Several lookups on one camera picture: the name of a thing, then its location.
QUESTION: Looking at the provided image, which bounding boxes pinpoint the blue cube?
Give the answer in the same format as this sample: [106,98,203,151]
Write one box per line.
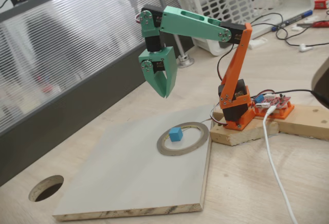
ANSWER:
[168,127,186,143]

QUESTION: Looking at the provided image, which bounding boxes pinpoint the frosted glass desk partition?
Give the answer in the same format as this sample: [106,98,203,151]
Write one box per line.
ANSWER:
[0,0,193,188]

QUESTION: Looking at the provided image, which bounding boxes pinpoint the white plastic printed part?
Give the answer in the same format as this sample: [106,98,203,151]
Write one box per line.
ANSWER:
[248,37,268,49]

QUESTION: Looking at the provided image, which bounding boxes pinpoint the white chipboard panel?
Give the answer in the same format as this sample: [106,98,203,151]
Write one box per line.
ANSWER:
[52,105,214,221]

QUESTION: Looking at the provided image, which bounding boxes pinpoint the short wooden base block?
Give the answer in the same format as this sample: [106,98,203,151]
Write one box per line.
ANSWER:
[209,112,281,147]

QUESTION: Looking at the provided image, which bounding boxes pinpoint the red controller circuit board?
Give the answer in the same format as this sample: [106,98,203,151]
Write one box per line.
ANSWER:
[254,94,293,110]

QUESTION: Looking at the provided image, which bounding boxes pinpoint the orange circuit board holder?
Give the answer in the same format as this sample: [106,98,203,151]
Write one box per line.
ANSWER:
[253,100,295,120]

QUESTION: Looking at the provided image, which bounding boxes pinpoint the blue capped marker pen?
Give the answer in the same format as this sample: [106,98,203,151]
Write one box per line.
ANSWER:
[271,10,314,31]

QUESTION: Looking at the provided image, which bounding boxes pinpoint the long wooden base plank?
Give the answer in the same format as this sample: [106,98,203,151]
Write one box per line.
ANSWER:
[276,102,329,142]

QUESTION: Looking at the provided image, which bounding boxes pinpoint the grey curved object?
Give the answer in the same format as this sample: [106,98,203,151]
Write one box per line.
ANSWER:
[311,57,329,97]

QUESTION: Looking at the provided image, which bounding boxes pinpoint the small red box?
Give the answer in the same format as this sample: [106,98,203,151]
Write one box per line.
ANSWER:
[313,0,329,10]

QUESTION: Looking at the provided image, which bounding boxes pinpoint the grey metal partition post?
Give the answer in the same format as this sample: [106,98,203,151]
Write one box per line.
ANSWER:
[150,0,195,68]

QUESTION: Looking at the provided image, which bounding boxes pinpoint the upper arm servo wire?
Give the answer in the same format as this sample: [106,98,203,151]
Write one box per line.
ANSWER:
[217,44,239,82]

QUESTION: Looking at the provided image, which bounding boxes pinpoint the grey tape ring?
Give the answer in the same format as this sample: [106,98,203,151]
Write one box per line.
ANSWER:
[156,122,210,157]

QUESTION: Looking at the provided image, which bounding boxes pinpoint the base servo wire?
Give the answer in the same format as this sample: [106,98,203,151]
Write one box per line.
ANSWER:
[209,104,228,127]

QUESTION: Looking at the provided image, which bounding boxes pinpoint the thin black cable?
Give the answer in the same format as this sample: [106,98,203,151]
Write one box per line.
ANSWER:
[249,12,329,47]

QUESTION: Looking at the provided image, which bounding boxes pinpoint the white USB cable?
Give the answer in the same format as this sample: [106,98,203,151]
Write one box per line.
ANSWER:
[262,105,299,224]

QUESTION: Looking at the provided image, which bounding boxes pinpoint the black power cable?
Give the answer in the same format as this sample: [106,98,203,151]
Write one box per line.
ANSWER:
[250,89,329,106]

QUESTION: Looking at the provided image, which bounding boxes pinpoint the red handled pliers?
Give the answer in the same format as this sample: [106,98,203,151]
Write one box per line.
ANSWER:
[297,20,329,29]

